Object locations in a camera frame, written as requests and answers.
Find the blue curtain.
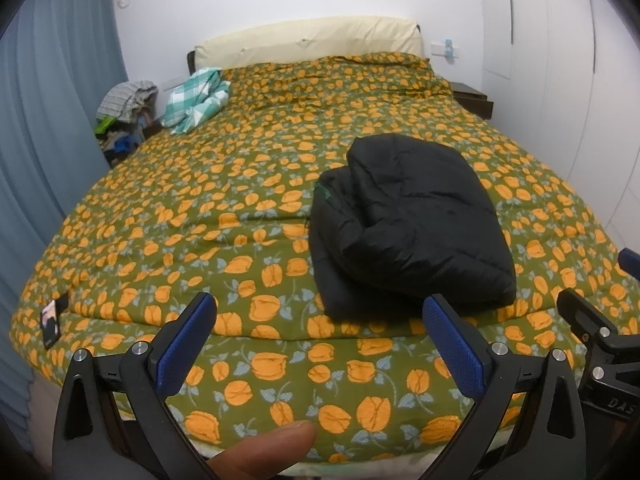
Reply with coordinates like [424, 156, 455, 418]
[1, 0, 127, 451]

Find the dark nightstand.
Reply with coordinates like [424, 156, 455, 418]
[450, 81, 494, 120]

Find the cream pillow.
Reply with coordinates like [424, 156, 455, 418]
[192, 15, 423, 70]

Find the wall socket with plug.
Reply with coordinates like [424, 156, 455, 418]
[431, 39, 459, 61]

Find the teal plaid cloth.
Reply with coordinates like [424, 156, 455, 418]
[160, 67, 231, 134]

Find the pile of clothes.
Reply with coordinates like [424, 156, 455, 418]
[93, 80, 158, 166]

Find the person's left hand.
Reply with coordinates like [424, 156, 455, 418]
[207, 420, 318, 480]

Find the white wardrobe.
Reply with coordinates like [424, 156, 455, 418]
[482, 0, 639, 249]

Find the dark wooden headboard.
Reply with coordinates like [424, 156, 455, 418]
[186, 50, 195, 75]

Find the black puffer jacket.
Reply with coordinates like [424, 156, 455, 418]
[309, 133, 516, 322]

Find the black smartphone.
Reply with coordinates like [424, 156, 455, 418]
[40, 300, 61, 350]

